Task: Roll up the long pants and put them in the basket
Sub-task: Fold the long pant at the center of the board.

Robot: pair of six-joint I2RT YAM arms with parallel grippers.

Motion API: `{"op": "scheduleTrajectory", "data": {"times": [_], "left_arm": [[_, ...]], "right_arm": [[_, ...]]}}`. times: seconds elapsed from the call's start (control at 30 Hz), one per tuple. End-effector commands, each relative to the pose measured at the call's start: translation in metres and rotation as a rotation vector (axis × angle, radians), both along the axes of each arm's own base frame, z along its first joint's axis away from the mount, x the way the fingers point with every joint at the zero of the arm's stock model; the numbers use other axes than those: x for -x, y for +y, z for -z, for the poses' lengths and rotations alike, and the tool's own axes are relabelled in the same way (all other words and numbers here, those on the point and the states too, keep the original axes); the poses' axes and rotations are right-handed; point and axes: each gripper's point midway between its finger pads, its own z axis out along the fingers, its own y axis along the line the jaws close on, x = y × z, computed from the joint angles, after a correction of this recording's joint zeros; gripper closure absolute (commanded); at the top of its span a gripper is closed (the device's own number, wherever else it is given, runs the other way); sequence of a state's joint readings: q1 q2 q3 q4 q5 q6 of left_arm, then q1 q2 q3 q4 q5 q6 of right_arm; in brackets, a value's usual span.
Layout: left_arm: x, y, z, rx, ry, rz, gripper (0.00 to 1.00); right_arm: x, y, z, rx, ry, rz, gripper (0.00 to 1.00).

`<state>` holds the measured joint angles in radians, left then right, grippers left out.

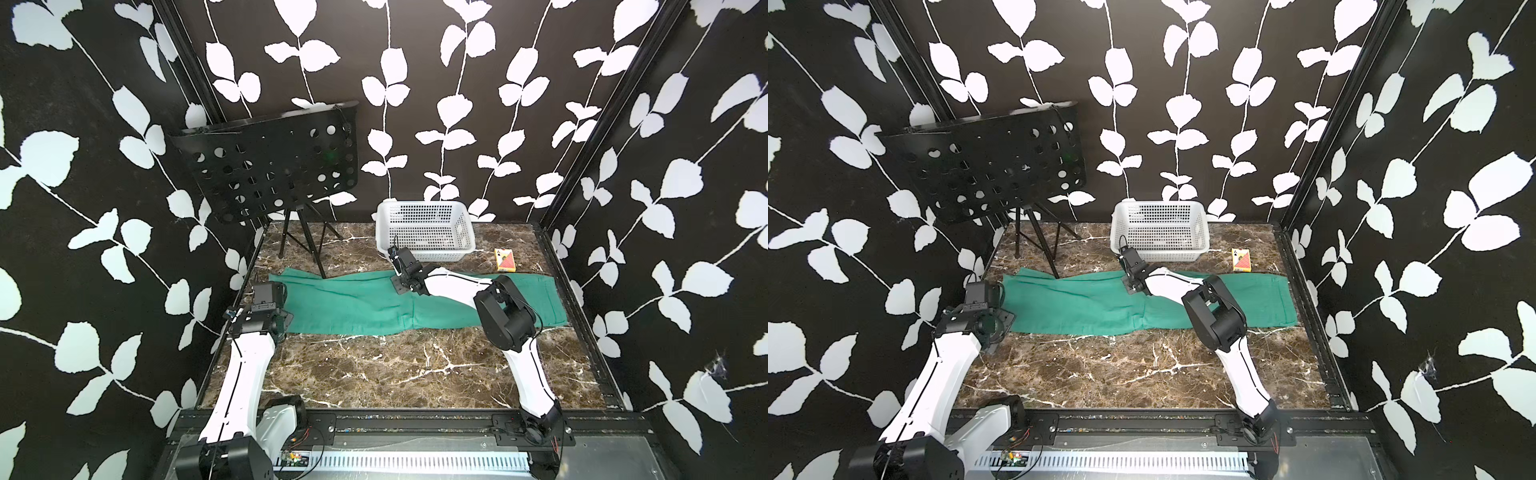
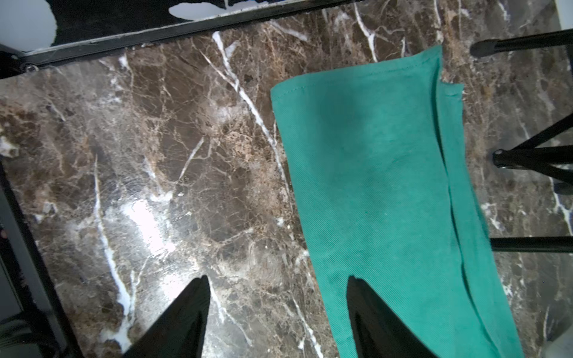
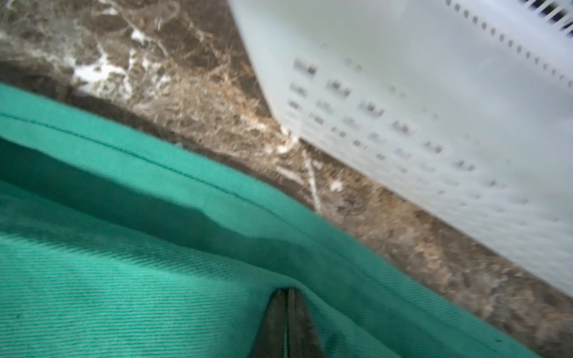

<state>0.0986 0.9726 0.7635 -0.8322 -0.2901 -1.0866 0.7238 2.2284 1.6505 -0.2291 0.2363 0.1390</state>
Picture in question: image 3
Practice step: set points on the green long pants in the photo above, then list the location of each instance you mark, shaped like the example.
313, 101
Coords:
117, 244

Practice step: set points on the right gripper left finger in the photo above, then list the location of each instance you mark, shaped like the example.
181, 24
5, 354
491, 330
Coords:
269, 342

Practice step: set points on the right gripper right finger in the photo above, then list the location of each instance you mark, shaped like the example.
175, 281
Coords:
302, 338

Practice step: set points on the white plastic mesh basket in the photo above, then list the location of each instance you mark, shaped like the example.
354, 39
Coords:
462, 107

